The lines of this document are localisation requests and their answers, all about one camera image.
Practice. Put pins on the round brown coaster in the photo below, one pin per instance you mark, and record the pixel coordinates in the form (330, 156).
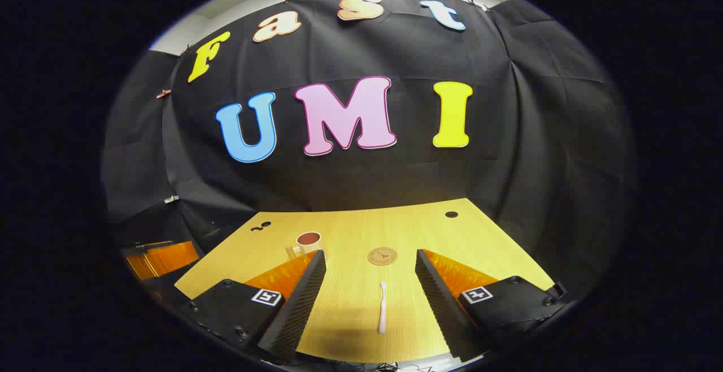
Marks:
(382, 256)

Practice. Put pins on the black backdrop cloth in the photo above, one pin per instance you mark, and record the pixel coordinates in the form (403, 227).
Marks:
(395, 180)

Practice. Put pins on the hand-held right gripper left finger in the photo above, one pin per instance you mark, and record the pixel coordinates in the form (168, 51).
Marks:
(308, 298)

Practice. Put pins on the yellow wooden desktop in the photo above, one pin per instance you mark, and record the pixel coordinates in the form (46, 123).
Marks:
(350, 281)

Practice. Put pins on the red cloth clip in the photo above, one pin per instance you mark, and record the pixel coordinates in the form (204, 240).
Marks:
(164, 93)

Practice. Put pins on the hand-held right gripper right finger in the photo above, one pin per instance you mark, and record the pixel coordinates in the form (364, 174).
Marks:
(438, 298)

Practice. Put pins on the pale pink toothbrush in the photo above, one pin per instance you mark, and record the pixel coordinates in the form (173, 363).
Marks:
(382, 310)

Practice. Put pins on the metal cloth clip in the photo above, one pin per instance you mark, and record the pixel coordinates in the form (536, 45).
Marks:
(171, 198)

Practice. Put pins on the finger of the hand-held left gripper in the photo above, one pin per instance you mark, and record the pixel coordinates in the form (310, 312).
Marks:
(166, 259)

